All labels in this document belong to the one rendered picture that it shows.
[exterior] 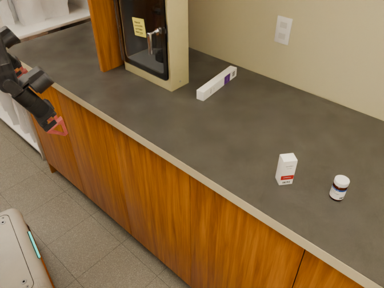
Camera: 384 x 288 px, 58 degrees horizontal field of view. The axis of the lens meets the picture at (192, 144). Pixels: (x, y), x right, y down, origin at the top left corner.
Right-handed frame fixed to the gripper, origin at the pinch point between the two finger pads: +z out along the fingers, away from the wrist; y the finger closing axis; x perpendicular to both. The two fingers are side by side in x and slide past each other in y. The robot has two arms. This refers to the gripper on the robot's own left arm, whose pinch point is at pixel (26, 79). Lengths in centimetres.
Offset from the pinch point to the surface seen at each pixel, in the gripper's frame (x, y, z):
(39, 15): -26, 89, 17
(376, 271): -37, -139, 25
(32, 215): 62, 23, 80
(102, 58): -31.0, -3.1, 14.2
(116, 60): -35.9, -1.5, 21.1
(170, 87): -43, -37, 26
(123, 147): -10, -40, 30
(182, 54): -55, -36, 17
